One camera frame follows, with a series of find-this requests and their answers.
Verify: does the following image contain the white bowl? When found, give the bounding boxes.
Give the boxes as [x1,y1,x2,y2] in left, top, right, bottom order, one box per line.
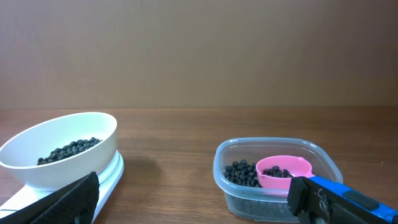
[1,112,118,190]

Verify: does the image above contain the pink scoop blue handle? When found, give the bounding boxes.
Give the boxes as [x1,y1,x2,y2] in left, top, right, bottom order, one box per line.
[256,156,397,224]

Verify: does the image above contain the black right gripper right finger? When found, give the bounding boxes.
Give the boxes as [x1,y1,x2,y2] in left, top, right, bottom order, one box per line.
[287,176,394,224]

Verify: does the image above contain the black beans in bowl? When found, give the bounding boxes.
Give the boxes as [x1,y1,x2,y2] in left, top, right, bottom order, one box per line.
[37,137,103,166]

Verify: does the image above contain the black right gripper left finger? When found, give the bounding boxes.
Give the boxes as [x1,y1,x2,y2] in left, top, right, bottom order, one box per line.
[1,171,100,224]

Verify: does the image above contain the clear plastic container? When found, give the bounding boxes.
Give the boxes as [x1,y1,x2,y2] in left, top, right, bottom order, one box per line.
[213,138,343,223]

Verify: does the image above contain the white digital kitchen scale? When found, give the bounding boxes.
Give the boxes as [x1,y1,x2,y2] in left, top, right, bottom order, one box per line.
[1,151,124,223]

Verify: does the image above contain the black beans in scoop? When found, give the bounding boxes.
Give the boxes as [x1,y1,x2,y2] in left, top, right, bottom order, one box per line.
[262,166,293,178]

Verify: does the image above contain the black beans in container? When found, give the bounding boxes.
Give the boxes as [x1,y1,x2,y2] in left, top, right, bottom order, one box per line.
[223,159,261,188]

